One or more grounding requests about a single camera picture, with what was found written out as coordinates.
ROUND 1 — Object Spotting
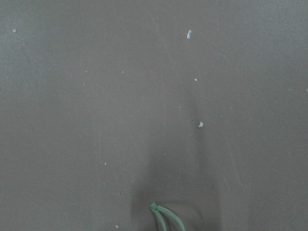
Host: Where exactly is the dark cherries pair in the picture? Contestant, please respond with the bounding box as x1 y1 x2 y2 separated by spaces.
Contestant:
150 202 186 231

